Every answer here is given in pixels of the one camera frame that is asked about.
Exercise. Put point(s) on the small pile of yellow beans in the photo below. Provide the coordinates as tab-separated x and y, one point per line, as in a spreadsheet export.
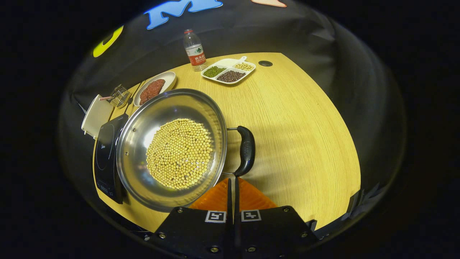
243	66

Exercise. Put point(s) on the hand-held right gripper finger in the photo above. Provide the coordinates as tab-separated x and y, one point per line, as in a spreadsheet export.
237	216
229	216

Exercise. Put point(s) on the raw red meat piece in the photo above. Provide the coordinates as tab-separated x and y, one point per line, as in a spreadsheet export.
157	85
144	96

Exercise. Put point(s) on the white round plate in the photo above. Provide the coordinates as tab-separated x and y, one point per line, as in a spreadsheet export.
167	77

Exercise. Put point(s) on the pile of soybeans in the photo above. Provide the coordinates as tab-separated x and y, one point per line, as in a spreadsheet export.
179	154

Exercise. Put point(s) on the white divided dish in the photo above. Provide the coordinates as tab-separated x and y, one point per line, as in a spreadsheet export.
224	63

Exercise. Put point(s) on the black induction cooktop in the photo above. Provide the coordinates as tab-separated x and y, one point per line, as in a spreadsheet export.
106	158

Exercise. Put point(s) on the stainless steel pot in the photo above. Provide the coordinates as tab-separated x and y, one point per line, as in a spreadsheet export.
143	118

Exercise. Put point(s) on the red white striped straw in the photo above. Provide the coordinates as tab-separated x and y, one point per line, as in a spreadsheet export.
105	98

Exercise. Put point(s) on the white toaster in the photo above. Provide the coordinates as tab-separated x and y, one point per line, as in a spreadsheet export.
95	117

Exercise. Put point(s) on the clear plastic water bottle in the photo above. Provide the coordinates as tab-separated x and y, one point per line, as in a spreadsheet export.
196	54

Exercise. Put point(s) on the pile of dark red beans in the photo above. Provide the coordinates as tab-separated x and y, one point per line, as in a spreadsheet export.
231	76

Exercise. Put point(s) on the pile of green mung beans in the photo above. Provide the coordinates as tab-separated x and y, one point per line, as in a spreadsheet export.
215	71

